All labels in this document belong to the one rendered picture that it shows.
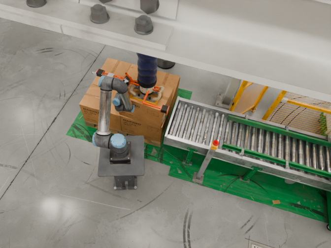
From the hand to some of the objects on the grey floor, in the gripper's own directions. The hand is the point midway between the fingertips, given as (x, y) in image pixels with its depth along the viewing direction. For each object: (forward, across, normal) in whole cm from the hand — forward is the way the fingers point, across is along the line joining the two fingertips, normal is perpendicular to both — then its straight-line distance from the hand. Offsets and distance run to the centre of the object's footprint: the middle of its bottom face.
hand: (125, 79), depth 299 cm
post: (-48, -107, -121) cm, 169 cm away
